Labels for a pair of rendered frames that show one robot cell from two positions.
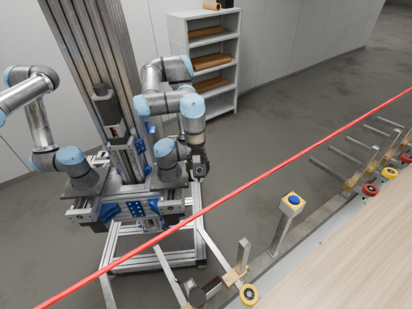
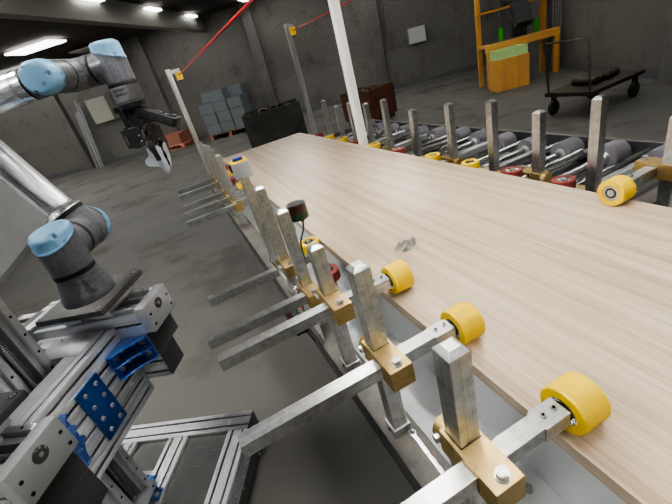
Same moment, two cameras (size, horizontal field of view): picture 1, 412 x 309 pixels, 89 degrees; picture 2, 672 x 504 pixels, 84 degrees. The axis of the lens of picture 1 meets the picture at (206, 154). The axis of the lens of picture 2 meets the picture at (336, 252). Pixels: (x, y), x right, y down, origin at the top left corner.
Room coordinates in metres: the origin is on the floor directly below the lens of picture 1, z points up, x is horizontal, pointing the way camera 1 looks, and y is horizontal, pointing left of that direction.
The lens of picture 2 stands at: (-0.12, 1.08, 1.50)
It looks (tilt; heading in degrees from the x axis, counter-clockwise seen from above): 27 degrees down; 284
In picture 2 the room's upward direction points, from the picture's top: 16 degrees counter-clockwise
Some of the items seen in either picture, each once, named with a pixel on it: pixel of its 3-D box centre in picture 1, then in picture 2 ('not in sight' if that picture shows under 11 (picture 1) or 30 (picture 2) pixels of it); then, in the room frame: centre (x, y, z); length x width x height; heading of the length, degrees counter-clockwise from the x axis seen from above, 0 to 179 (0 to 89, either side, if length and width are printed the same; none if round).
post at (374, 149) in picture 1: (358, 174); (232, 193); (0.90, -0.99, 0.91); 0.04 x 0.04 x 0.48; 32
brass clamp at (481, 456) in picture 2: not in sight; (474, 455); (-0.16, 0.74, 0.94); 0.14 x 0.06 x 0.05; 122
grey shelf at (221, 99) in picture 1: (206, 72); not in sight; (3.21, -0.08, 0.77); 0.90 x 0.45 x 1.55; 123
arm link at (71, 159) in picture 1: (72, 160); not in sight; (0.85, 0.73, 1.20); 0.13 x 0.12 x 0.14; 86
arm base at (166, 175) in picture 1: (168, 167); (81, 281); (0.88, 0.22, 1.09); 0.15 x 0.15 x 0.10
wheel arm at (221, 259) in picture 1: (221, 260); (266, 277); (0.44, -0.05, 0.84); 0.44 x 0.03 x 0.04; 32
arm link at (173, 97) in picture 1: (183, 100); (74, 75); (0.67, 0.07, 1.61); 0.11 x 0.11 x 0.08; 10
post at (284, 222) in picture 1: (280, 234); (261, 225); (0.52, -0.36, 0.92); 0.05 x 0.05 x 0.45; 32
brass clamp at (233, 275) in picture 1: (235, 274); (287, 264); (0.37, -0.12, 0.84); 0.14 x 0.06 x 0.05; 122
